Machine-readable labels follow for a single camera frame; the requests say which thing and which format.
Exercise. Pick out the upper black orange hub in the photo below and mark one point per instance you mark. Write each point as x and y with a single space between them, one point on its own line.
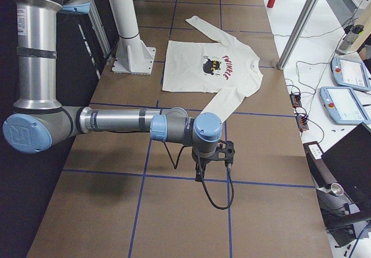
295 99

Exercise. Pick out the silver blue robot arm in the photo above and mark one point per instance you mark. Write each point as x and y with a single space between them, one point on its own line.
40 121

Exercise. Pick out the lower teach pendant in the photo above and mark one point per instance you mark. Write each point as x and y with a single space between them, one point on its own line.
343 106

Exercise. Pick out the black orange hub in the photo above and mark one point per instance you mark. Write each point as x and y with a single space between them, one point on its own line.
302 122
295 99

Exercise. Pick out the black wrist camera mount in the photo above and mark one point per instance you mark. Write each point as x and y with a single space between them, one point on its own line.
225 151

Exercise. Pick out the teach pendant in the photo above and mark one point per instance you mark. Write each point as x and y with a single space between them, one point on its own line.
350 73
343 106

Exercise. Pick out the black box with white label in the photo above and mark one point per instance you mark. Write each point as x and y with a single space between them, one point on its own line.
319 171

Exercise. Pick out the silver metal cup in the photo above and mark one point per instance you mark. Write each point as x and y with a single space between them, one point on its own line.
334 189

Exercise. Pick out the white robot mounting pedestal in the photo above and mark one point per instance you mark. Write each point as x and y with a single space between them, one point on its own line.
132 55

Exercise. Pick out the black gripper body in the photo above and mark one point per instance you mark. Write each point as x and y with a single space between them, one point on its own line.
202 163

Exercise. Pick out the upper teach pendant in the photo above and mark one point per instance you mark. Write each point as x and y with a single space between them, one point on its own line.
350 73

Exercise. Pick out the clear bottle black cap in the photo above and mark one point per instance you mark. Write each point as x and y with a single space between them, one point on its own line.
350 38

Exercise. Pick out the lower black orange hub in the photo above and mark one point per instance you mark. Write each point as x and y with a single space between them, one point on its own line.
302 122

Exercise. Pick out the cream long sleeve cat shirt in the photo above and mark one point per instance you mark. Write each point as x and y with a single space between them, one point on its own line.
226 67

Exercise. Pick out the black monitor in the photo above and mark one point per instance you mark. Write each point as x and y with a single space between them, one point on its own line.
349 162

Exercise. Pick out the aluminium frame post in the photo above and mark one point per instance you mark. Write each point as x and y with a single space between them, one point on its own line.
296 33

